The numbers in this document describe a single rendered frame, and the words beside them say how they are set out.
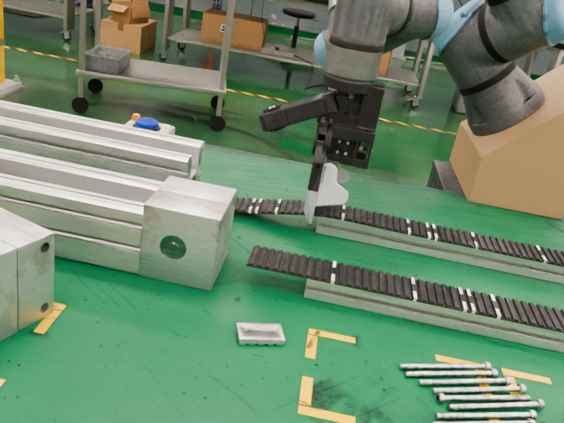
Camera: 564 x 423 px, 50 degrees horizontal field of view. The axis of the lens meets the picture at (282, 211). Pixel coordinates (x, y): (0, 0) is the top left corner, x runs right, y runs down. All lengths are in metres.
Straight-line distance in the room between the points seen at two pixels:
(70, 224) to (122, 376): 0.22
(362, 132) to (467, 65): 0.42
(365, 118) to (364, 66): 0.08
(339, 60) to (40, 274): 0.46
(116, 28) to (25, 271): 5.31
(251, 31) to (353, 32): 4.86
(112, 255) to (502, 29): 0.77
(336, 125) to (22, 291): 0.46
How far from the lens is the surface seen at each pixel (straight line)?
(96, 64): 3.89
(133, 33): 5.85
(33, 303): 0.66
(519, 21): 1.15
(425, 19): 0.90
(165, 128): 1.09
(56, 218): 0.76
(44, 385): 0.60
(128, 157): 0.91
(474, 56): 1.21
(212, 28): 5.72
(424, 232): 0.93
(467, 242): 0.94
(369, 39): 0.83
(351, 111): 0.87
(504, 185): 1.21
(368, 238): 0.92
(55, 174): 0.82
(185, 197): 0.74
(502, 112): 1.24
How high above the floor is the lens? 1.17
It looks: 24 degrees down
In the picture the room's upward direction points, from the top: 10 degrees clockwise
